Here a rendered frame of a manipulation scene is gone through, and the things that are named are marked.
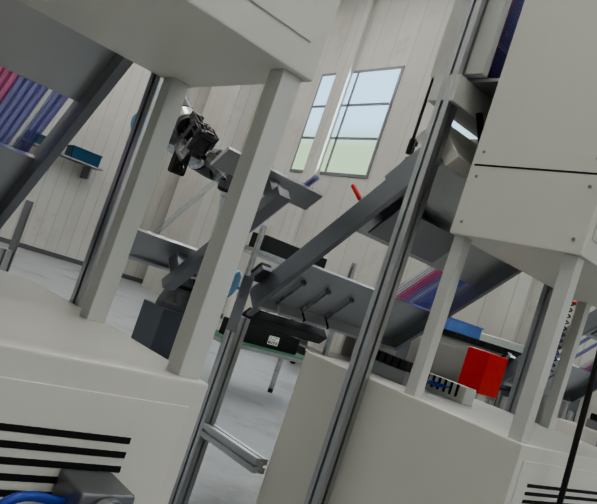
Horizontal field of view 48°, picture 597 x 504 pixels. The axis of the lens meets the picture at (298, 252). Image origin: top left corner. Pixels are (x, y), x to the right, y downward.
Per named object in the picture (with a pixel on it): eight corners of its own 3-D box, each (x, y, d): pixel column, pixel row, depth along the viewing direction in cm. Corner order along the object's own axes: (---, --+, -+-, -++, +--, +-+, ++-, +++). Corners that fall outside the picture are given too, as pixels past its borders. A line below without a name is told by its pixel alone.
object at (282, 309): (257, 308, 198) (252, 288, 202) (392, 349, 241) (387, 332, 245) (259, 306, 198) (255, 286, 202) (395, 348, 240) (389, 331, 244)
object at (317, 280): (258, 299, 199) (256, 290, 201) (393, 341, 242) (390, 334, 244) (301, 265, 190) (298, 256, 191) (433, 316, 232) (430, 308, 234)
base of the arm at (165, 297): (149, 300, 256) (157, 276, 257) (182, 309, 265) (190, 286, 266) (165, 308, 244) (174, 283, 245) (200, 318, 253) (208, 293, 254)
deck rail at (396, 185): (252, 306, 197) (248, 289, 200) (257, 308, 198) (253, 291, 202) (439, 160, 161) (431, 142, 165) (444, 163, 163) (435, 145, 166)
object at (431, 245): (348, 237, 179) (343, 222, 182) (478, 295, 222) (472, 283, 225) (443, 162, 163) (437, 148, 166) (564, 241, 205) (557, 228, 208)
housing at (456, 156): (432, 176, 164) (414, 136, 172) (528, 235, 196) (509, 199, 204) (458, 156, 160) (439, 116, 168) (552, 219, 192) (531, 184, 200)
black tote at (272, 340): (232, 339, 431) (238, 322, 431) (218, 332, 444) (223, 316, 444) (295, 355, 468) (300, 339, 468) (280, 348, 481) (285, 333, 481)
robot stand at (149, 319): (95, 435, 253) (144, 298, 256) (137, 441, 264) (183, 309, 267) (113, 454, 239) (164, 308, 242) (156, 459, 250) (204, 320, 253)
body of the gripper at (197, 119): (199, 130, 176) (187, 106, 184) (180, 154, 179) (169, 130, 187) (221, 141, 181) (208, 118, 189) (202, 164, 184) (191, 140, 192)
